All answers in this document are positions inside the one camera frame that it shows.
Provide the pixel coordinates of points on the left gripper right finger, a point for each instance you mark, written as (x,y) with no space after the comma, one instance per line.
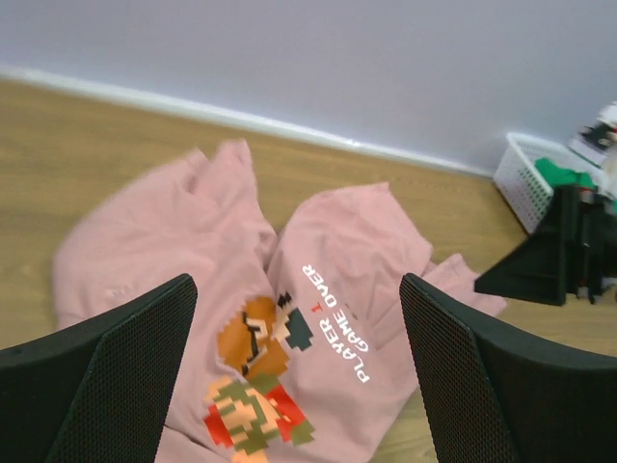
(495,393)

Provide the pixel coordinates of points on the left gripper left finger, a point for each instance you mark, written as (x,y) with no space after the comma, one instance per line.
(99,390)

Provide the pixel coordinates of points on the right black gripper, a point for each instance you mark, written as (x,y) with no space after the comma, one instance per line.
(542,268)

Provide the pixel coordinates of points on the pink printed t shirt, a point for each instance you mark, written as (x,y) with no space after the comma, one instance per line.
(298,350)

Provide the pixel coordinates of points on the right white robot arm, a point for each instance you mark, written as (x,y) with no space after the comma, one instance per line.
(596,143)

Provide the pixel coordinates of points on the white plastic basket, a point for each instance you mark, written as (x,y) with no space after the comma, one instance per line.
(522,186)

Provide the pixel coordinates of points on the green t shirt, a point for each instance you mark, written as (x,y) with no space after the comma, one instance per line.
(556,176)

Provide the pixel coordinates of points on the white back edge strip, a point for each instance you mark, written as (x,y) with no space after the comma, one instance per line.
(207,113)

